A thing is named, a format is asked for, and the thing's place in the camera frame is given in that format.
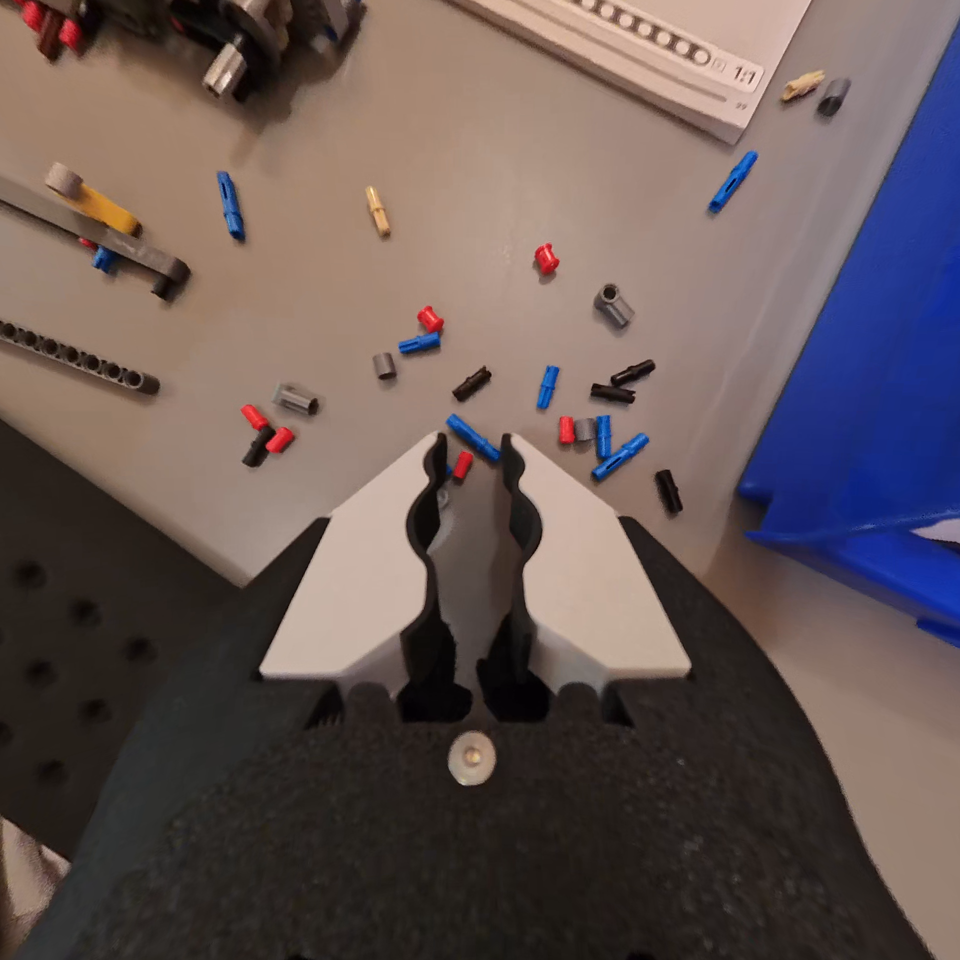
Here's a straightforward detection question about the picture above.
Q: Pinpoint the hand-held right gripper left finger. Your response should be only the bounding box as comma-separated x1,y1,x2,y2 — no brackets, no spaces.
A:
257,431,477,702

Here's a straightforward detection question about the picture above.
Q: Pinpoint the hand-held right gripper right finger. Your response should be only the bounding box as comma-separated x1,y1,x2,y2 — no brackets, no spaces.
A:
480,432,693,702

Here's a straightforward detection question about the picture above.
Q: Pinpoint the black long holed toy beam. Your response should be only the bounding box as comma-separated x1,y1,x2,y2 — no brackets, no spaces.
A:
0,318,161,396

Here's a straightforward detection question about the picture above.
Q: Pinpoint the dark grey long toy beam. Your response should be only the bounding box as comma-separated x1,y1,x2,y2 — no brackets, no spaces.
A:
0,176,192,301

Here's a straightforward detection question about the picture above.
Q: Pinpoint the yellow toy liftarm grey bush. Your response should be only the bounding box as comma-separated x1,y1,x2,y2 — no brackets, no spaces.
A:
43,162,144,237

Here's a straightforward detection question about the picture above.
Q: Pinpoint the toy car chassis assembly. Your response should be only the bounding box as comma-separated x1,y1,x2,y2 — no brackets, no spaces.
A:
18,0,369,102

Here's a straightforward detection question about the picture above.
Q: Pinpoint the grey building instruction booklet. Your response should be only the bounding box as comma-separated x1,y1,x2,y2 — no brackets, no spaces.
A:
450,0,815,145

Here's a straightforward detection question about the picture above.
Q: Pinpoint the black perforated panel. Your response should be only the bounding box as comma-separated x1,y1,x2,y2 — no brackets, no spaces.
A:
0,420,249,864

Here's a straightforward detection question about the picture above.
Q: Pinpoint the blue plastic bin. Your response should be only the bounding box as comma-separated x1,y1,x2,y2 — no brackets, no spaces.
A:
737,26,960,648

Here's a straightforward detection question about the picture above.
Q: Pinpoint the long blue toy pin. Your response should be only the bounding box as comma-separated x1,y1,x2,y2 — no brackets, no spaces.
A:
707,150,759,215

